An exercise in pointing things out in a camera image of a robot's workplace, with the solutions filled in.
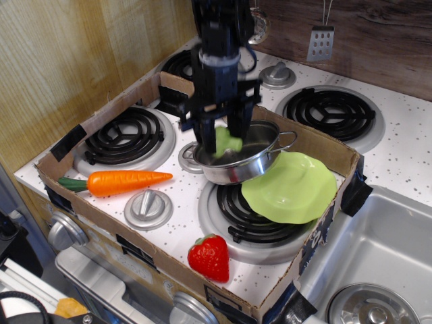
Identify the hanging steel slotted spatula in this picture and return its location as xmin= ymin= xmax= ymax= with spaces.
xmin=306 ymin=1 xmax=335 ymax=62

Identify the hanging steel strainer ladle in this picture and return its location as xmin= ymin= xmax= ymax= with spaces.
xmin=248 ymin=7 xmax=271 ymax=45

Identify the grey stove knob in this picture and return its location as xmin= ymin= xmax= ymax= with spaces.
xmin=178 ymin=142 xmax=203 ymax=174
xmin=124 ymin=189 xmax=173 ymax=230
xmin=259 ymin=62 xmax=296 ymax=90

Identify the orange toy carrot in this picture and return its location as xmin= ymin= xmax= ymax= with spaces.
xmin=58 ymin=170 xmax=173 ymax=197

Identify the light green plastic plate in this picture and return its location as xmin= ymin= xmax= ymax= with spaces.
xmin=241 ymin=152 xmax=338 ymax=224

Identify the grey toy sink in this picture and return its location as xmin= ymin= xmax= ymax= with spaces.
xmin=300 ymin=187 xmax=431 ymax=323

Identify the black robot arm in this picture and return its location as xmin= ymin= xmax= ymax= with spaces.
xmin=179 ymin=1 xmax=261 ymax=153

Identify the grey oven door handle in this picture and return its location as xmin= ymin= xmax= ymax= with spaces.
xmin=55 ymin=248 xmax=167 ymax=323

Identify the brown cardboard fence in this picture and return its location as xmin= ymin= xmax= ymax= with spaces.
xmin=36 ymin=72 xmax=364 ymax=323

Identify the back left black burner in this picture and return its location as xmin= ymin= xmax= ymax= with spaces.
xmin=156 ymin=50 xmax=193 ymax=81

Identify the yellow object bottom left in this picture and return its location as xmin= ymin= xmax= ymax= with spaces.
xmin=54 ymin=298 xmax=88 ymax=319

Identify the back grey stove knob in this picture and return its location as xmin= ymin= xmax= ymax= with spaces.
xmin=259 ymin=62 xmax=296 ymax=90

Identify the right oven front knob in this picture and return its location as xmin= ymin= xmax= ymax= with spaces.
xmin=169 ymin=292 xmax=218 ymax=324

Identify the black cable bottom left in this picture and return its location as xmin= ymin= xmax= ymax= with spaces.
xmin=0 ymin=290 xmax=53 ymax=324

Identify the small steel pan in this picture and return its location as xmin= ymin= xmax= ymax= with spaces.
xmin=193 ymin=119 xmax=298 ymax=185

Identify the black burner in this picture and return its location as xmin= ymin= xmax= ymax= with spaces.
xmin=275 ymin=86 xmax=385 ymax=154
xmin=156 ymin=50 xmax=193 ymax=81
xmin=198 ymin=182 xmax=316 ymax=265
xmin=74 ymin=105 xmax=176 ymax=177

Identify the front right black burner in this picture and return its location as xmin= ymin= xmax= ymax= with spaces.
xmin=198 ymin=182 xmax=316 ymax=265

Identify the front left black burner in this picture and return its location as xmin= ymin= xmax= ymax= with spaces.
xmin=74 ymin=105 xmax=176 ymax=177

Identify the steel sink drain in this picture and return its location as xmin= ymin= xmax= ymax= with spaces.
xmin=326 ymin=283 xmax=421 ymax=323

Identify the left oven front knob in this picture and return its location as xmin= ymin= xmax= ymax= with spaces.
xmin=48 ymin=211 xmax=89 ymax=251

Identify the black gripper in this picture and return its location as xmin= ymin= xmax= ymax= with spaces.
xmin=178 ymin=47 xmax=261 ymax=154

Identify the back right black burner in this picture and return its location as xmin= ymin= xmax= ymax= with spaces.
xmin=275 ymin=86 xmax=385 ymax=154

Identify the middle grey stove knob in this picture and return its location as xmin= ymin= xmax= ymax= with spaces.
xmin=178 ymin=142 xmax=203 ymax=174

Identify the oven knob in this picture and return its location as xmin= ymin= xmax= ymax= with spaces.
xmin=169 ymin=292 xmax=218 ymax=324
xmin=48 ymin=211 xmax=89 ymax=251

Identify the front grey stove knob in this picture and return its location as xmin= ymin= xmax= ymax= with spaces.
xmin=124 ymin=189 xmax=173 ymax=230

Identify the green toy broccoli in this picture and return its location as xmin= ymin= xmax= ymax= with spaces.
xmin=213 ymin=126 xmax=243 ymax=158

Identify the red toy strawberry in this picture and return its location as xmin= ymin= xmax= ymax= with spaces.
xmin=187 ymin=234 xmax=230 ymax=284

